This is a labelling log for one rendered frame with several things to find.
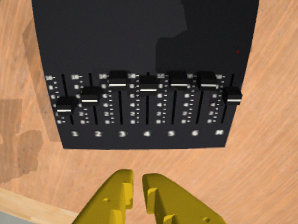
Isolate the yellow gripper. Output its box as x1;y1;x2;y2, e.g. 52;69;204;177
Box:
72;169;226;224

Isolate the black lighting desk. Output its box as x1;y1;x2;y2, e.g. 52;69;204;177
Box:
31;0;260;150

